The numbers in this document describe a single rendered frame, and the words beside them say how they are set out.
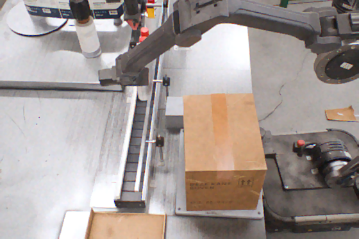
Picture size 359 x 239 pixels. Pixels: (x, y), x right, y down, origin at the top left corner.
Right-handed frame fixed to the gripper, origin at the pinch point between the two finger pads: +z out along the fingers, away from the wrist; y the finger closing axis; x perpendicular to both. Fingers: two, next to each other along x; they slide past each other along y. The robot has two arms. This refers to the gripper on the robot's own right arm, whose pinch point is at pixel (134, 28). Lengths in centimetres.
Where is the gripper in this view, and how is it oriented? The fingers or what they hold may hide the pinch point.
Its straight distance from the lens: 179.0
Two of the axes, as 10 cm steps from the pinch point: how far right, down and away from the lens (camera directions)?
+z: 0.4, 6.5, 7.6
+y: -0.5, 7.6, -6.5
